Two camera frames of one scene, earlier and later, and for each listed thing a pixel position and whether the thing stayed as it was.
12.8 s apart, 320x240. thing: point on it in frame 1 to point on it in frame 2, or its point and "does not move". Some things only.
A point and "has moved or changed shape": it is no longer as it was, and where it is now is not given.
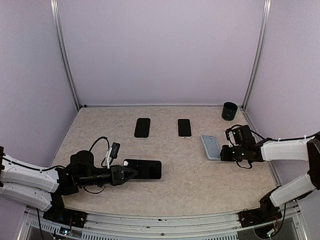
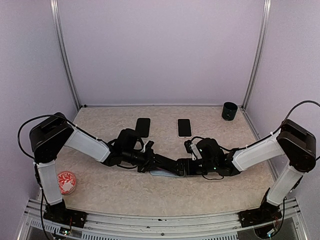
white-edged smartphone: (184, 128) does not move
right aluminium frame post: (264, 35) does not move
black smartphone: (142, 128) does not move
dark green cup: (229, 111) does not move
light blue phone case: (211, 147) has moved or changed shape
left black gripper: (118, 177) to (150, 163)
